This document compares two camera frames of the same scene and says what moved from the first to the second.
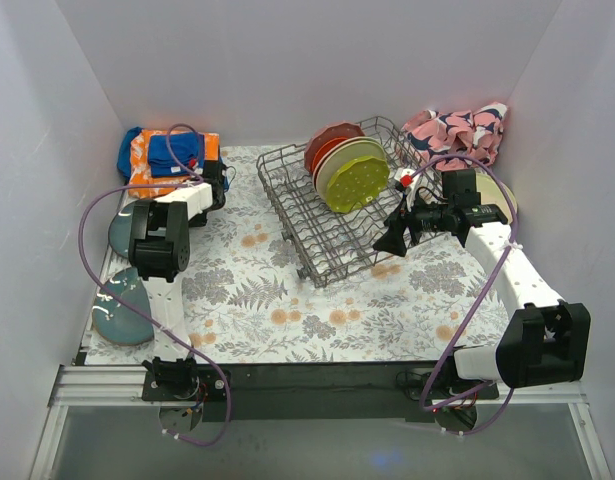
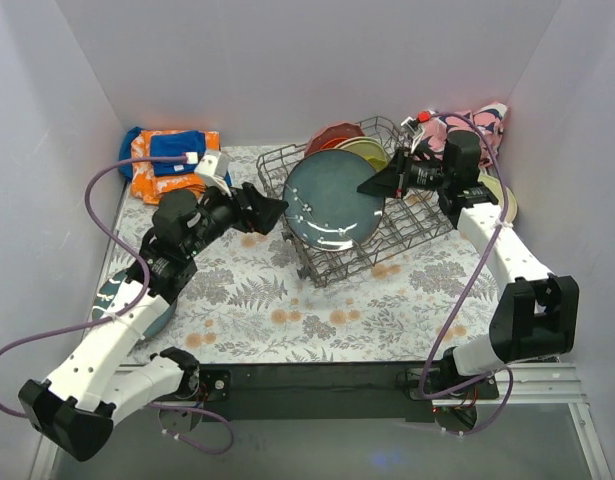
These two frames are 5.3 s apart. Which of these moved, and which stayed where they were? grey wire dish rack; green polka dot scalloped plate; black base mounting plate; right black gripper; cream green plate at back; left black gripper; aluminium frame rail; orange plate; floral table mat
Moved: green polka dot scalloped plate; right black gripper; left black gripper
Stayed: floral table mat; orange plate; cream green plate at back; aluminium frame rail; grey wire dish rack; black base mounting plate
